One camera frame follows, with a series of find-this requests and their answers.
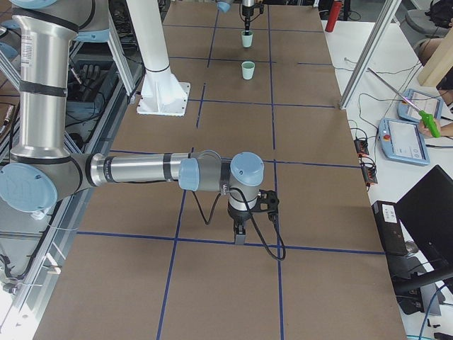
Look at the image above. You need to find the green paper cup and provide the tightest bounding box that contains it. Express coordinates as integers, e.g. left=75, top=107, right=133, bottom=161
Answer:
left=241, top=60, right=255, bottom=80
left=241, top=30, right=253, bottom=48

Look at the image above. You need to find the far blue teach pendant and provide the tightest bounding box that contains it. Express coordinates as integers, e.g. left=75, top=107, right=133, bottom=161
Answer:
left=397, top=89, right=444, bottom=123

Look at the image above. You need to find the black monitor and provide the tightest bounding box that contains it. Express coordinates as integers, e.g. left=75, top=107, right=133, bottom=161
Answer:
left=396, top=165, right=452, bottom=269

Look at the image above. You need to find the wooden board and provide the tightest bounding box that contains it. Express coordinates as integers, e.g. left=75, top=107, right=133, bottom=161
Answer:
left=417, top=36, right=452, bottom=89

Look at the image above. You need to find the green handled grabber stick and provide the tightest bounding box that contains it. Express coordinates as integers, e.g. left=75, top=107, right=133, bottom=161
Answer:
left=367, top=67, right=437, bottom=134

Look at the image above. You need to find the near blue teach pendant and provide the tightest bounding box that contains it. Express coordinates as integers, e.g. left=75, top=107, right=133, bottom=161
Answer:
left=378, top=118, right=430, bottom=166

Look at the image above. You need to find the white camera pole base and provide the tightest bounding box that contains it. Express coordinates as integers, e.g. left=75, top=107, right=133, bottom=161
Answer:
left=127, top=0, right=190, bottom=117

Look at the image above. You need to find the person's hand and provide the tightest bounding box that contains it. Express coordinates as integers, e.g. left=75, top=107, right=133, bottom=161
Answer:
left=418, top=119, right=442, bottom=138

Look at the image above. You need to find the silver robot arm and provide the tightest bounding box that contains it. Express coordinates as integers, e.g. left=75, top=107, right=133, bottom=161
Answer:
left=216, top=0, right=256, bottom=35
left=1, top=1, right=264, bottom=244

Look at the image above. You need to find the aluminium frame post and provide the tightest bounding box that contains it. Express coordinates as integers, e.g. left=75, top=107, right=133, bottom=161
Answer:
left=339, top=0, right=401, bottom=110

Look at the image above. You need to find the black computer box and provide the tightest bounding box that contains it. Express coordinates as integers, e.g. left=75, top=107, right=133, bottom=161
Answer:
left=372, top=200, right=408, bottom=256

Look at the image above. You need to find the red bottle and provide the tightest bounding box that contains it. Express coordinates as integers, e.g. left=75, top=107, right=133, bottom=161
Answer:
left=325, top=0, right=343, bottom=33

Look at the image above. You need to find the black camera cable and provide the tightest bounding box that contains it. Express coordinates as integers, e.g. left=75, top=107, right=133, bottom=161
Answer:
left=191, top=186, right=286, bottom=262

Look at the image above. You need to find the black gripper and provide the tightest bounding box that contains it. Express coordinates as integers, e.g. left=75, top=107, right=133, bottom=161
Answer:
left=227, top=204, right=253, bottom=245
left=241, top=5, right=254, bottom=35

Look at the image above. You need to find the brown paper table cover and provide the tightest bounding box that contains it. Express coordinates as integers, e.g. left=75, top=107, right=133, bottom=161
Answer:
left=35, top=1, right=405, bottom=339

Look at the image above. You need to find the blue teach pendant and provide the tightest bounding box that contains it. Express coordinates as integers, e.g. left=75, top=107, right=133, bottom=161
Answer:
left=378, top=118, right=430, bottom=166
left=397, top=89, right=444, bottom=123

